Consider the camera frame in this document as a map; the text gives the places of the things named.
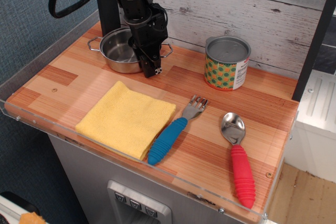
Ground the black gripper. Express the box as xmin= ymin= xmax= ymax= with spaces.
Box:
xmin=128 ymin=14 xmax=168 ymax=78

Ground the silver pot with handles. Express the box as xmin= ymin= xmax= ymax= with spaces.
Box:
xmin=87 ymin=27 xmax=173 ymax=74

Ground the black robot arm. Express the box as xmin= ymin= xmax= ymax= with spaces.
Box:
xmin=116 ymin=0 xmax=168 ymax=78

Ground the yellow folded cloth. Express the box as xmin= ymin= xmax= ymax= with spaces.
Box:
xmin=75 ymin=81 xmax=176 ymax=161

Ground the patterned tin can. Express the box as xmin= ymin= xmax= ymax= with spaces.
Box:
xmin=204 ymin=36 xmax=251 ymax=91

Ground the grey toy kitchen cabinet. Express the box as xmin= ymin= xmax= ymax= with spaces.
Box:
xmin=48 ymin=133 xmax=253 ymax=224

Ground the clear acrylic edge guard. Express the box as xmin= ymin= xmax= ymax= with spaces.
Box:
xmin=1 ymin=14 xmax=298 ymax=223

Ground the orange object bottom left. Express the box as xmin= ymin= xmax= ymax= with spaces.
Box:
xmin=19 ymin=212 xmax=47 ymax=224

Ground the fork with blue handle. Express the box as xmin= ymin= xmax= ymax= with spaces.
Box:
xmin=148 ymin=95 xmax=208 ymax=165

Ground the black vertical post left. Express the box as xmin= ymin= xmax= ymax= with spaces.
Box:
xmin=97 ymin=0 xmax=121 ymax=36

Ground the black vertical post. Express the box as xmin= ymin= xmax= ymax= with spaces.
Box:
xmin=292 ymin=0 xmax=335 ymax=102
xmin=97 ymin=0 xmax=121 ymax=36

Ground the spoon with red handle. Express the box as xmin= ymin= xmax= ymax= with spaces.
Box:
xmin=221 ymin=112 xmax=256 ymax=209

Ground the black vertical post right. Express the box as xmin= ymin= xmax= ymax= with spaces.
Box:
xmin=292 ymin=0 xmax=335 ymax=102

